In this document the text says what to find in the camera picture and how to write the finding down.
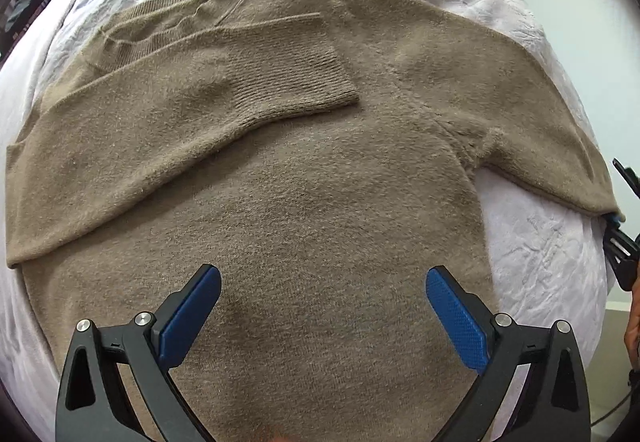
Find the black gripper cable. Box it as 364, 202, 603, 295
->
589, 369, 638, 429

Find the lavender textured blanket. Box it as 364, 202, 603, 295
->
0, 0, 618, 442

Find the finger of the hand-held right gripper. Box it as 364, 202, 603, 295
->
602, 213, 640, 293
612, 159, 640, 198

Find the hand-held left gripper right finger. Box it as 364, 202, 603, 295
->
424, 265, 592, 442

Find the person's right hand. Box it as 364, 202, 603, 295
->
624, 262, 640, 370

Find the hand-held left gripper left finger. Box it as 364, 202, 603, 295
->
55, 263, 222, 442

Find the beige knit sweater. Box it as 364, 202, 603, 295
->
6, 0, 626, 442

